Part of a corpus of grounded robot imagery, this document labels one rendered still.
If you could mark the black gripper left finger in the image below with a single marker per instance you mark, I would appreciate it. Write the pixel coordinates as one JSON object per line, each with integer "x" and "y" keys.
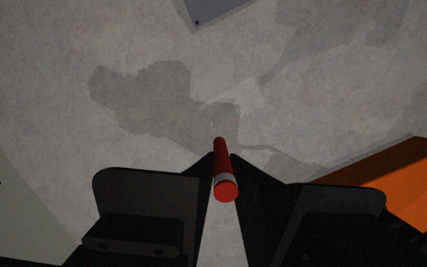
{"x": 152, "y": 193}

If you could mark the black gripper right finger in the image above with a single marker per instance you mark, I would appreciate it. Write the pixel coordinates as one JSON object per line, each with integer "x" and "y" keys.
{"x": 269, "y": 211}

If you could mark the red peg with white band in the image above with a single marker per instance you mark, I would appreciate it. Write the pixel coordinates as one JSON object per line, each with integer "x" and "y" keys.
{"x": 225, "y": 188}

